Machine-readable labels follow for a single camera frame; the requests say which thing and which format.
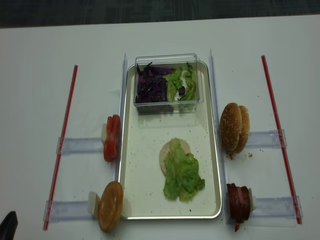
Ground sesame bun half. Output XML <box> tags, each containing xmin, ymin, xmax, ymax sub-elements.
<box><xmin>219</xmin><ymin>102</ymin><xmax>242</xmax><ymax>152</ymax></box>
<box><xmin>234</xmin><ymin>105</ymin><xmax>250</xmax><ymax>154</ymax></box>

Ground sesame bun front half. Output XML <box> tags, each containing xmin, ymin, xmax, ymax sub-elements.
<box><xmin>219</xmin><ymin>102</ymin><xmax>242</xmax><ymax>152</ymax></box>

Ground pale bottom bun slice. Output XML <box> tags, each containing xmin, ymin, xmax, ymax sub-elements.
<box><xmin>159</xmin><ymin>138</ymin><xmax>191</xmax><ymax>176</ymax></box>

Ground green lettuce leaf on tray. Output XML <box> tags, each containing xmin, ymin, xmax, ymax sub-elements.
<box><xmin>163</xmin><ymin>138</ymin><xmax>205</xmax><ymax>202</ymax></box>

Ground right upper clear rail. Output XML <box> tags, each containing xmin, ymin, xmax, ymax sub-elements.
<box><xmin>245</xmin><ymin>129</ymin><xmax>287</xmax><ymax>148</ymax></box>

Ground stacked dark meat patties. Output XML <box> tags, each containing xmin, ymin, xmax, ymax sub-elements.
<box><xmin>226</xmin><ymin>183</ymin><xmax>251</xmax><ymax>224</ymax></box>

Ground left red strip rail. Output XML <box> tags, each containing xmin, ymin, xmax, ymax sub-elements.
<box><xmin>43</xmin><ymin>65</ymin><xmax>78</xmax><ymax>231</ymax></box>

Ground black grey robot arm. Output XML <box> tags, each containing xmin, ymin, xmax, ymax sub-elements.
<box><xmin>0</xmin><ymin>211</ymin><xmax>18</xmax><ymax>240</ymax></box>

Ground red tomato slice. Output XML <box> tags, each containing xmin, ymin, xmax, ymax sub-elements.
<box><xmin>106</xmin><ymin>114</ymin><xmax>120</xmax><ymax>139</ymax></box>
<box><xmin>103</xmin><ymin>127</ymin><xmax>119</xmax><ymax>162</ymax></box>

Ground silver metal tray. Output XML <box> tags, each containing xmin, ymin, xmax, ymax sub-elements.
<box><xmin>118</xmin><ymin>62</ymin><xmax>222</xmax><ymax>220</ymax></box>

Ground right lower clear rail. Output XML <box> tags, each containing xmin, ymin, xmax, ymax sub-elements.
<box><xmin>250</xmin><ymin>196</ymin><xmax>303</xmax><ymax>218</ymax></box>

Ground left upper clear rail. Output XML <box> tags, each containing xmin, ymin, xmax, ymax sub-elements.
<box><xmin>56</xmin><ymin>137</ymin><xmax>104</xmax><ymax>155</ymax></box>

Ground left lower clear rail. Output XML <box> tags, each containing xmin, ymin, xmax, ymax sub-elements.
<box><xmin>43</xmin><ymin>200</ymin><xmax>97</xmax><ymax>222</ymax></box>

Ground white bun stopper block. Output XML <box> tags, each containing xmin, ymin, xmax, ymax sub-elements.
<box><xmin>87</xmin><ymin>191</ymin><xmax>101</xmax><ymax>218</ymax></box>

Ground left vertical clear rail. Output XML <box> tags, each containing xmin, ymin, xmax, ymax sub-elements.
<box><xmin>114</xmin><ymin>53</ymin><xmax>128</xmax><ymax>182</ymax></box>

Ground purple cabbage shreds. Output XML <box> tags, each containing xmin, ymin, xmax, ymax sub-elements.
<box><xmin>134</xmin><ymin>63</ymin><xmax>174</xmax><ymax>115</ymax></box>

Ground clear plastic salad box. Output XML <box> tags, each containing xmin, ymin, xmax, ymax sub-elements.
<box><xmin>133</xmin><ymin>53</ymin><xmax>203</xmax><ymax>115</ymax></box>

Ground white tomato stopper block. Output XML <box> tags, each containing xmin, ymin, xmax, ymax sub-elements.
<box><xmin>100</xmin><ymin>123</ymin><xmax>108</xmax><ymax>145</ymax></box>

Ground toasted brown bun half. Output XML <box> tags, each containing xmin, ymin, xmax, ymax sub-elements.
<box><xmin>98</xmin><ymin>181</ymin><xmax>124</xmax><ymax>233</ymax></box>

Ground red strip rail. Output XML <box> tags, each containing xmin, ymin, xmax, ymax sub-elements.
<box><xmin>261</xmin><ymin>55</ymin><xmax>303</xmax><ymax>225</ymax></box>
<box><xmin>43</xmin><ymin>65</ymin><xmax>78</xmax><ymax>231</ymax></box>

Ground sesame bun rear half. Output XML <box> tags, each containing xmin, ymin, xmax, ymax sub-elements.
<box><xmin>234</xmin><ymin>105</ymin><xmax>250</xmax><ymax>154</ymax></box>

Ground right red strip rail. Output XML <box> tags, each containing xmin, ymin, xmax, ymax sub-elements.
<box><xmin>261</xmin><ymin>55</ymin><xmax>303</xmax><ymax>225</ymax></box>

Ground white patty stopper block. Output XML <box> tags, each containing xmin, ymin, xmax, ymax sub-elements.
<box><xmin>248</xmin><ymin>188</ymin><xmax>257</xmax><ymax>213</ymax></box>

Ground green lettuce in box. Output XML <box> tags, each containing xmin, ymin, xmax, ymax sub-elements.
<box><xmin>164</xmin><ymin>62</ymin><xmax>197</xmax><ymax>102</ymax></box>

